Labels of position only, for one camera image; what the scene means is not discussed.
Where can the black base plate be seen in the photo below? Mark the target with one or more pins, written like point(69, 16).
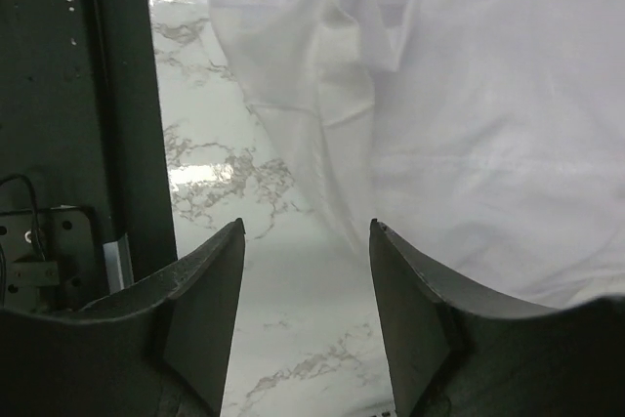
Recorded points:
point(85, 204)

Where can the white long sleeve shirt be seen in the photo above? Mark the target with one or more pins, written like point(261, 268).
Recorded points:
point(487, 133)

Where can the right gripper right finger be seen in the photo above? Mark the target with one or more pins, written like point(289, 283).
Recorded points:
point(458, 348)

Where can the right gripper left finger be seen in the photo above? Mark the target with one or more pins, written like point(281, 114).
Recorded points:
point(160, 347)

